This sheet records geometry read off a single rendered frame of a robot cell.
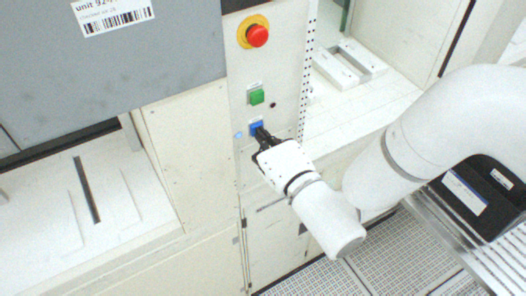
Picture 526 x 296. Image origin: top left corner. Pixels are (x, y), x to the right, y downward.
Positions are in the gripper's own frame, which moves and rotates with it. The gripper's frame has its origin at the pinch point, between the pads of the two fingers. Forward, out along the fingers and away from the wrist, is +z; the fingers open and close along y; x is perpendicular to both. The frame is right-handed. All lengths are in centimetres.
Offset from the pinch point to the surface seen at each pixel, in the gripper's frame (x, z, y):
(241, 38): 24.5, 3.0, -2.5
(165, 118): 13.3, 2.5, -19.4
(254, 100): 10.1, 1.5, -0.9
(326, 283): -110, -9, 28
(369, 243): -110, -3, 60
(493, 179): -18, -31, 54
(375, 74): -21, 22, 59
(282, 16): 26.1, 3.1, 6.3
